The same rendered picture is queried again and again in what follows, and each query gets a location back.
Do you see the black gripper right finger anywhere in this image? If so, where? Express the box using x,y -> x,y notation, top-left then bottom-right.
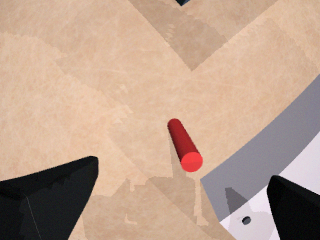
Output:
267,175 -> 320,240

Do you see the red peg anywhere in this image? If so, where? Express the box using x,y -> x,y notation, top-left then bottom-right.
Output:
167,119 -> 203,172

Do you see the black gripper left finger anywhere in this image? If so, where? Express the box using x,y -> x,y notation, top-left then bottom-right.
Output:
0,156 -> 99,240

